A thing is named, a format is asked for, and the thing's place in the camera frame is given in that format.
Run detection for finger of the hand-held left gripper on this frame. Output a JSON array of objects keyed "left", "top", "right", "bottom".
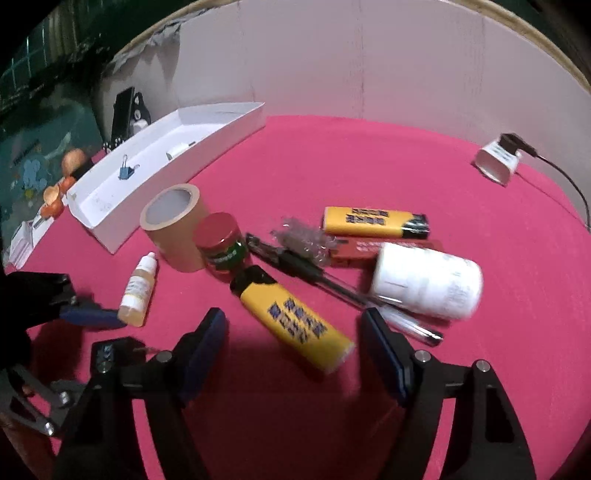
[
  {"left": 4, "top": 338, "right": 147, "bottom": 437},
  {"left": 9, "top": 272, "right": 129, "bottom": 330}
]

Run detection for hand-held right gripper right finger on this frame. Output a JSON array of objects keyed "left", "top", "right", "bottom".
[{"left": 359, "top": 307, "right": 539, "bottom": 480}]

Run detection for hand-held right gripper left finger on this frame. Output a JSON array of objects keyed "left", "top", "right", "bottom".
[{"left": 53, "top": 307, "right": 229, "bottom": 480}]

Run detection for small dropper bottle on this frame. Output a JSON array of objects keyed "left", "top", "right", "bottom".
[{"left": 117, "top": 252, "right": 159, "bottom": 328}]

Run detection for white pill bottle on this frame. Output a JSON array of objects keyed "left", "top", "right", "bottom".
[{"left": 368, "top": 242, "right": 484, "bottom": 321}]

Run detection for yellow tube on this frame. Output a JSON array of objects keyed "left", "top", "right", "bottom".
[{"left": 230, "top": 265, "right": 356, "bottom": 374}]

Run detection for red jar with green label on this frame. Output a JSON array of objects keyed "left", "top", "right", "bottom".
[{"left": 193, "top": 212, "right": 254, "bottom": 283}]

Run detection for black gel pen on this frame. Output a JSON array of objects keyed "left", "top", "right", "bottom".
[{"left": 245, "top": 233, "right": 445, "bottom": 347}]

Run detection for clear crinkled plastic wrapper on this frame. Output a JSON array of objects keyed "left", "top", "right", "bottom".
[{"left": 270, "top": 217, "right": 339, "bottom": 267}]

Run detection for white cardboard tray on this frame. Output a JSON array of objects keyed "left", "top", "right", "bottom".
[{"left": 67, "top": 102, "right": 266, "bottom": 254}]

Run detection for white paper box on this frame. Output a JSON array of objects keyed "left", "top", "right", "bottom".
[{"left": 4, "top": 220, "right": 47, "bottom": 269}]

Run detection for red lighter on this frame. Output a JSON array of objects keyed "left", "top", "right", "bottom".
[{"left": 330, "top": 236, "right": 444, "bottom": 267}]

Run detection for orange peel pieces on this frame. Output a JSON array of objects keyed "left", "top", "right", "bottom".
[{"left": 42, "top": 178, "right": 75, "bottom": 219}]

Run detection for yellow glue stick on cloth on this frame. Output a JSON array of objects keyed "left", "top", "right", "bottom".
[{"left": 322, "top": 206, "right": 432, "bottom": 241}]

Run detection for blue binder clip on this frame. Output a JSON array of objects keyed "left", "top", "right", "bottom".
[{"left": 119, "top": 154, "right": 140, "bottom": 182}]

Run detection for orange round fruit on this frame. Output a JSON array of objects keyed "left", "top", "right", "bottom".
[{"left": 62, "top": 148, "right": 88, "bottom": 177}]

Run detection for cartoon printed board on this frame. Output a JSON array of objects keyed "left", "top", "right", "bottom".
[{"left": 0, "top": 99, "right": 103, "bottom": 222}]

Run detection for white usb charger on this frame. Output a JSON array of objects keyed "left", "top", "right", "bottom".
[{"left": 166, "top": 141, "right": 197, "bottom": 160}]

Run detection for black phone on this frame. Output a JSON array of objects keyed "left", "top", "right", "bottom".
[{"left": 111, "top": 87, "right": 136, "bottom": 144}]

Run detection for black and white cat figure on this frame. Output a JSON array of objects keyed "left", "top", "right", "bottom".
[{"left": 105, "top": 95, "right": 152, "bottom": 153}]

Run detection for white power strip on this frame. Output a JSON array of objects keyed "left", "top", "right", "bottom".
[{"left": 472, "top": 138, "right": 522, "bottom": 186}]

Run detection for black plug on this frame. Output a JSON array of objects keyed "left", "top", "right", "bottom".
[{"left": 500, "top": 133, "right": 539, "bottom": 158}]

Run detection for black power cable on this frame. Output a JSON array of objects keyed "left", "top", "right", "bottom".
[{"left": 513, "top": 152, "right": 591, "bottom": 230}]

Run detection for bamboo rail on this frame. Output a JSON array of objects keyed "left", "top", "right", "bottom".
[{"left": 99, "top": 0, "right": 591, "bottom": 90}]

